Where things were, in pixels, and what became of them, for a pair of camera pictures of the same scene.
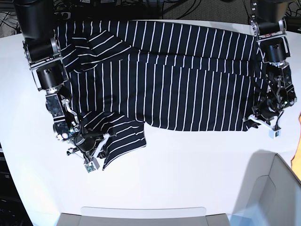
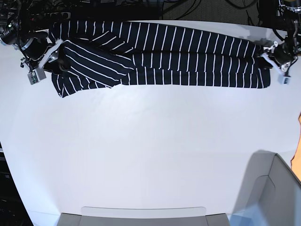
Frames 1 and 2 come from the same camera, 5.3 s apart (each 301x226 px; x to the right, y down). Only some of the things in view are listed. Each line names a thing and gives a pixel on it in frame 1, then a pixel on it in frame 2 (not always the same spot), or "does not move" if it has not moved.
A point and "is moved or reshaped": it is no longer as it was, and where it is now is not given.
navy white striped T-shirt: (125, 75) is moved or reshaped
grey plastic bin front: (141, 216) does not move
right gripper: (264, 113) -> (282, 53)
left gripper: (89, 143) -> (39, 49)
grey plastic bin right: (270, 194) does not move
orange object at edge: (296, 162) does not move
